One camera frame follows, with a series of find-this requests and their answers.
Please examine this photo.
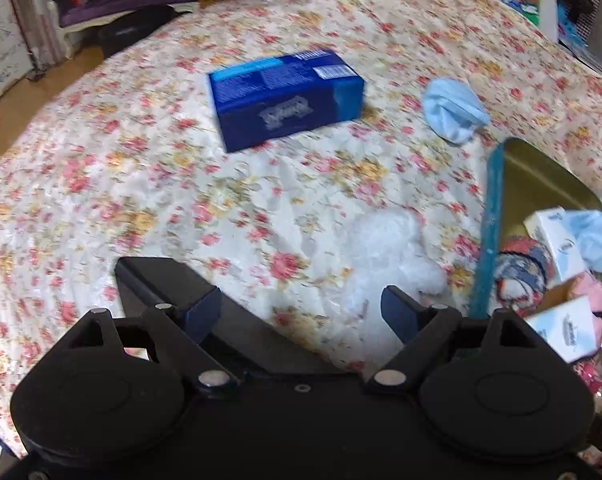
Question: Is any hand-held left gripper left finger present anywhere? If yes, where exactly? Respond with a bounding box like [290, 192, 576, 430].
[56, 257, 245, 396]

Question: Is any white plush toy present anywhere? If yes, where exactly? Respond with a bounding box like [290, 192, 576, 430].
[337, 207, 448, 322]

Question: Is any white tissue packet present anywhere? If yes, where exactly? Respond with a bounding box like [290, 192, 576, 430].
[523, 294, 602, 364]
[523, 207, 587, 284]

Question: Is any blue face mask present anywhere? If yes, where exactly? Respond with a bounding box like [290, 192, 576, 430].
[422, 78, 491, 145]
[562, 209, 602, 274]

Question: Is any pink face mask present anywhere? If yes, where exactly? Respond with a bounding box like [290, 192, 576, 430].
[567, 271, 602, 342]

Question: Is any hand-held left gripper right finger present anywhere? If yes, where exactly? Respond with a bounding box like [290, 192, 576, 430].
[362, 285, 552, 395]

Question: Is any blue tissue box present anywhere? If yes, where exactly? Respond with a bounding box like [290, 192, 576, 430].
[208, 49, 367, 154]

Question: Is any floral fabric scrunchie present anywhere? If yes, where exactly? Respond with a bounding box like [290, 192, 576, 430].
[493, 237, 557, 312]

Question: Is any teal-rimmed storage bin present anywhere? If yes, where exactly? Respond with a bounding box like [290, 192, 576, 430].
[468, 137, 602, 364]

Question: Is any floral bedspread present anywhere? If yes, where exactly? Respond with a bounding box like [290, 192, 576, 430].
[0, 0, 602, 457]

